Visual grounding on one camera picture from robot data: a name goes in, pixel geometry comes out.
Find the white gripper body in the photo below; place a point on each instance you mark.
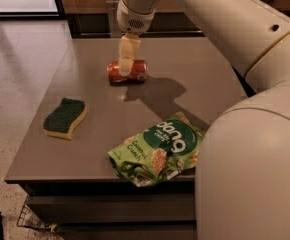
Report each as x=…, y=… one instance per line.
x=134, y=20

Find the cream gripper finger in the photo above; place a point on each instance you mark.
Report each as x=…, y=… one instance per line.
x=128, y=50

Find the red coke can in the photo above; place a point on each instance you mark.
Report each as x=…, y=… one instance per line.
x=138, y=73

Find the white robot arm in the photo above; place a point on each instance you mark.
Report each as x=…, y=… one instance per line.
x=242, y=181

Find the green yellow sponge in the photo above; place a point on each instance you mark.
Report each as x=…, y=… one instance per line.
x=62, y=122

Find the green rice chips bag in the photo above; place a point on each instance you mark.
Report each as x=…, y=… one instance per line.
x=159, y=153

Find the grey drawer cabinet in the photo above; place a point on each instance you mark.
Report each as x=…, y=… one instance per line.
x=71, y=183

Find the left metal bracket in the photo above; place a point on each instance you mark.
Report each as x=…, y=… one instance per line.
x=115, y=31

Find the wire basket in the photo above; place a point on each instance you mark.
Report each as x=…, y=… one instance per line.
x=28, y=219

